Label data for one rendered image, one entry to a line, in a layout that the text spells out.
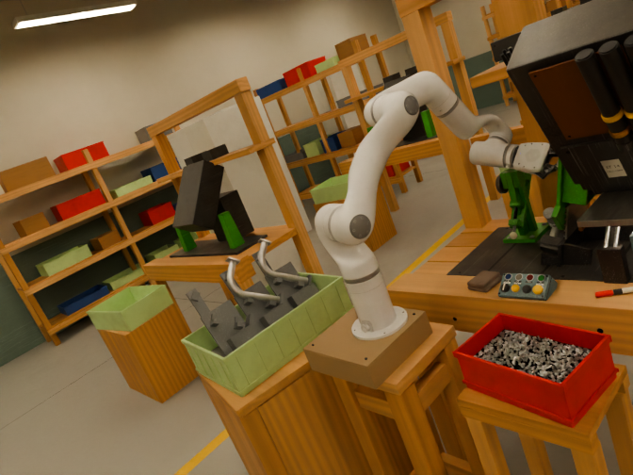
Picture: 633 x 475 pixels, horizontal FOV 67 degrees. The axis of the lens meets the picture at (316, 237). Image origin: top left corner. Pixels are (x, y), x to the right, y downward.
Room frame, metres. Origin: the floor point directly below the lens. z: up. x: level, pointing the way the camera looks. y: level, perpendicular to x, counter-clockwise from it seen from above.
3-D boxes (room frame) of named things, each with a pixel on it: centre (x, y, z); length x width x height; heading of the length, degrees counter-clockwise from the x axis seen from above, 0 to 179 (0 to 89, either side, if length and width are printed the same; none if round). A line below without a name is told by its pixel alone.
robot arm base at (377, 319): (1.43, -0.09, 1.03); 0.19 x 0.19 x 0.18
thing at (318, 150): (7.82, -0.83, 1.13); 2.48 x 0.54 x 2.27; 40
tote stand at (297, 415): (1.89, 0.30, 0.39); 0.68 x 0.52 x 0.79; 116
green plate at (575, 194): (1.38, -0.81, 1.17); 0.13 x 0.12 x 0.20; 36
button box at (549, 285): (1.33, -0.55, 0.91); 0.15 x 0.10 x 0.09; 36
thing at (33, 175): (7.13, 2.66, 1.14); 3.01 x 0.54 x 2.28; 130
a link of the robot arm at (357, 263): (1.46, -0.08, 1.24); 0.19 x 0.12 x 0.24; 21
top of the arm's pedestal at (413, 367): (1.43, -0.09, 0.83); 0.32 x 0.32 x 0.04; 37
